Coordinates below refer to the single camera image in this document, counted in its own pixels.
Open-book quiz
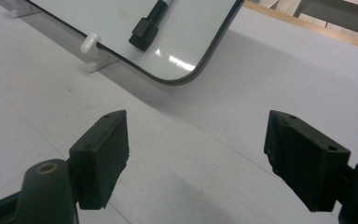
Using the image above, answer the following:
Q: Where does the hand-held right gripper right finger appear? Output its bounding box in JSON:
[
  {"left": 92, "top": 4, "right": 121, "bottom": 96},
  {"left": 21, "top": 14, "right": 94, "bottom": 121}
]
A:
[{"left": 263, "top": 109, "right": 352, "bottom": 213}]

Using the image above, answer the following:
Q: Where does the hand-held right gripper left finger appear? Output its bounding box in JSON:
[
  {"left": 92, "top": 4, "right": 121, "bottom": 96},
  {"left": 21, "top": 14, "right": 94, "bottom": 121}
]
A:
[{"left": 68, "top": 109, "right": 131, "bottom": 211}]

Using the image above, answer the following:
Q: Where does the black and white marker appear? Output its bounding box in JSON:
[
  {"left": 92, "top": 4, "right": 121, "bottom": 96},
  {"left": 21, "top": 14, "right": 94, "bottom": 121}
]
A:
[{"left": 128, "top": 0, "right": 173, "bottom": 52}]

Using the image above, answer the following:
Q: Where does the white plastic board clip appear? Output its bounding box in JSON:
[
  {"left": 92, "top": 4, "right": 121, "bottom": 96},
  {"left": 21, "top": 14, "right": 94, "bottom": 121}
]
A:
[{"left": 79, "top": 33, "right": 120, "bottom": 73}]

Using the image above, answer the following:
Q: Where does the wooden table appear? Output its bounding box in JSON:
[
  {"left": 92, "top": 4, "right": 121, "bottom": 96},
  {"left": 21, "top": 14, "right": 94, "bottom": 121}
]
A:
[{"left": 243, "top": 0, "right": 358, "bottom": 53}]

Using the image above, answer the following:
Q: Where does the white whiteboard with dark rim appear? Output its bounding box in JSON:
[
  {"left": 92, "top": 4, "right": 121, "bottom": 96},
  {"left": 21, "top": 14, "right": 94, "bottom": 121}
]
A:
[{"left": 27, "top": 0, "right": 246, "bottom": 86}]

